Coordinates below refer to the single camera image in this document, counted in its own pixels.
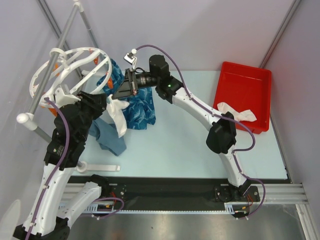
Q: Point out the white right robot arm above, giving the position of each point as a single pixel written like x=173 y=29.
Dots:
x=221 y=138

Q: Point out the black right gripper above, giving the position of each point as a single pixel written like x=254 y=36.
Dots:
x=130 y=81

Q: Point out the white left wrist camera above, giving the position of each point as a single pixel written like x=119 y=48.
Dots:
x=63 y=96

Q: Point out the blue patterned cloth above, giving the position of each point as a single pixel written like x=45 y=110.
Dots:
x=141 y=109

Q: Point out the red plastic tray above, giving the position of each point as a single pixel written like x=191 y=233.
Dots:
x=243 y=88

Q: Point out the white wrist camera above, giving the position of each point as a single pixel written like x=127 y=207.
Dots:
x=131 y=58
x=63 y=96

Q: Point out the white round clip hanger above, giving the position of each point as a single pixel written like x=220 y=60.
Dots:
x=72 y=72

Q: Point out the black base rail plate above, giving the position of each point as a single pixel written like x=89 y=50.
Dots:
x=173 y=194

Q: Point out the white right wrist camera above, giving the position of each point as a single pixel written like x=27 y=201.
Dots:
x=131 y=58

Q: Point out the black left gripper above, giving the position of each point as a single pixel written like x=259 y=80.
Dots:
x=97 y=102

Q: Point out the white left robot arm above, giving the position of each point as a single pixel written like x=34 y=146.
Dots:
x=62 y=156

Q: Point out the grey drying rack frame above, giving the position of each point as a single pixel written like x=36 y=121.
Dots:
x=27 y=119

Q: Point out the grey blue sock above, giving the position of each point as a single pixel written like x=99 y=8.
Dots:
x=107 y=136

